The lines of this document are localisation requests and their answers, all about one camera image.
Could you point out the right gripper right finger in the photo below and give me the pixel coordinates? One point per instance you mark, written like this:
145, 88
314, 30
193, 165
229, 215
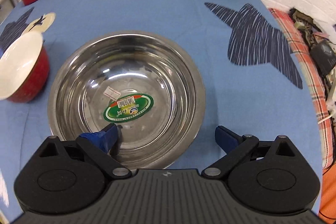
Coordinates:
248, 157

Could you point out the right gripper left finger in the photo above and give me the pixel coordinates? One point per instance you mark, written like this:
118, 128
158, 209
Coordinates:
86, 157

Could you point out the stainless steel bowl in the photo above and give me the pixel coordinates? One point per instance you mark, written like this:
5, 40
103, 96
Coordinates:
145, 84

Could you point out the red ceramic bowl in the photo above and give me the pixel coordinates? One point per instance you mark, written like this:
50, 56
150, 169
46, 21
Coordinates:
25, 68

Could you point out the orange cushion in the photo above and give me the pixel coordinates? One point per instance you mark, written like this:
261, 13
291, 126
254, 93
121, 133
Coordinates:
327, 208

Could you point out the black box device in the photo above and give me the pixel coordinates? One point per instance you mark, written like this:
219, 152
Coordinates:
324, 57

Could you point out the plaid cloth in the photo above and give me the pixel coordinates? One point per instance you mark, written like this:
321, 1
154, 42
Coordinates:
313, 81

